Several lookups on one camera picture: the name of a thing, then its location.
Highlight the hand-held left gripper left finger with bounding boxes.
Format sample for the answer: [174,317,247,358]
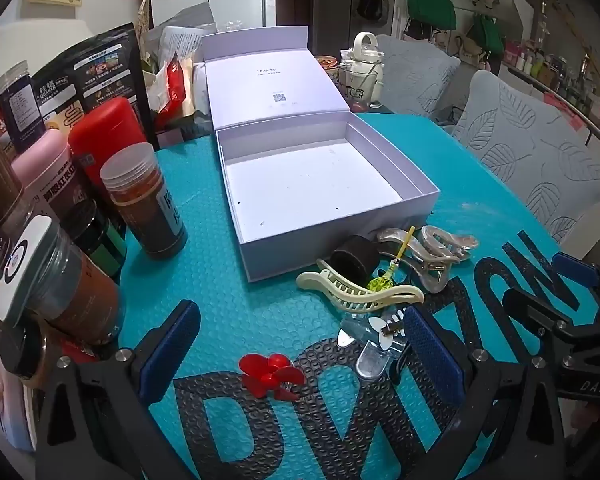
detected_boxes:
[34,299,202,480]

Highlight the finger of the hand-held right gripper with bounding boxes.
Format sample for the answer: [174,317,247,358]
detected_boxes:
[509,290,588,348]
[551,251,600,306]

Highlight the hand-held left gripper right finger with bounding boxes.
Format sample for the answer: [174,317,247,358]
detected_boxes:
[402,305,570,480]

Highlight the small pale blue hair clip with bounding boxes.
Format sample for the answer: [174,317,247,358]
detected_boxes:
[369,316,407,348]

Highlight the clear plastic hair clip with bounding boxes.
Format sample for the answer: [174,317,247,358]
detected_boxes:
[337,310,406,381]

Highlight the yellow green lollipop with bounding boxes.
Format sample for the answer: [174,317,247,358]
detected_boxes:
[366,226,417,295]

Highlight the red flower hair clip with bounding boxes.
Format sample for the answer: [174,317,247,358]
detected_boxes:
[238,352,306,402]

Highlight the cream hair claw clip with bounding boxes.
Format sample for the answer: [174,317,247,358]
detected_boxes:
[296,258,425,315]

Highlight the translucent beige wavy hair claw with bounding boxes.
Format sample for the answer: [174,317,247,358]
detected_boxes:
[405,224,480,295]

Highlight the black velvet hair roll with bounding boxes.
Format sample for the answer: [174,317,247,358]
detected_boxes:
[329,235,378,285]

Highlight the translucent beige curved hair clip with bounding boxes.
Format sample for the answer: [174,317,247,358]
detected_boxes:
[376,227,421,261]

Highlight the pale lavender gift box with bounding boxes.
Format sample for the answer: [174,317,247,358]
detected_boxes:
[192,25,441,286]

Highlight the person's right hand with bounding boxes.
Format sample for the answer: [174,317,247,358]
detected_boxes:
[570,400,600,436]

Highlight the teal bubble mat black letters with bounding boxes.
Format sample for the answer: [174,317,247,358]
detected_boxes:
[115,112,600,480]

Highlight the jar with white square lid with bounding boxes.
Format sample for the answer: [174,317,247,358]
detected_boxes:
[0,215,123,347]

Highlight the dark green jar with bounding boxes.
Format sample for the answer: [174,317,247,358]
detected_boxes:
[60,199,128,278]

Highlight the grey leaf chair cover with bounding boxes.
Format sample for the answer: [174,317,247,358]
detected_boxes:
[450,70,600,261]
[375,34,462,123]

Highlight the spice jar translucent lid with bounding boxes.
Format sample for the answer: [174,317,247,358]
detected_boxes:
[99,142,189,261]

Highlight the white pink box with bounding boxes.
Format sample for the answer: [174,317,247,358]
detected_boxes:
[0,360,37,453]

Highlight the row of small bottles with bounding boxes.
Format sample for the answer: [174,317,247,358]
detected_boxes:
[505,35,600,121]

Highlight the red canister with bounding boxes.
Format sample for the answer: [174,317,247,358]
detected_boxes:
[69,96,149,196]

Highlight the pink bottle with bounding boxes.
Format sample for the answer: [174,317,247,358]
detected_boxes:
[11,129,93,226]

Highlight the red snack packet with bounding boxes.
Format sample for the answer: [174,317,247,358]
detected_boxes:
[147,51,195,125]

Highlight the green tote bag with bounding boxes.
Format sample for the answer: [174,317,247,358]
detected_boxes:
[405,0,456,31]
[467,12,506,56]

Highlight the dark blue label jar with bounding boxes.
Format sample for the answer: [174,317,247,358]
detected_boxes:
[0,59,48,153]

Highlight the glass cup with spoon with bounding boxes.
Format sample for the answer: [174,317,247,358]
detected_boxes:
[337,62,379,112]

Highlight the black printed pouch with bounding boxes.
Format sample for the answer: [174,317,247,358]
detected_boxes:
[31,22,157,153]

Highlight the printed paper sheet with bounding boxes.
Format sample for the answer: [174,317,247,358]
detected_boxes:
[157,26,205,68]

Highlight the snack tub red print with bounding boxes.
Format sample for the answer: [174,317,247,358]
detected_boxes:
[314,55,342,83]

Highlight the white teapot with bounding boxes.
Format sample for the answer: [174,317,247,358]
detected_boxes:
[340,31,387,107]

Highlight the grey plastic bag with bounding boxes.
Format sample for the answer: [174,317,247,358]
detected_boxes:
[165,2,216,31]

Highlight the white fridge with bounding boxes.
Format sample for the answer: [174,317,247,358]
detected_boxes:
[149,0,277,43]

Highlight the brown door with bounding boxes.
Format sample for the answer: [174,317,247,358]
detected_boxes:
[275,0,314,43]

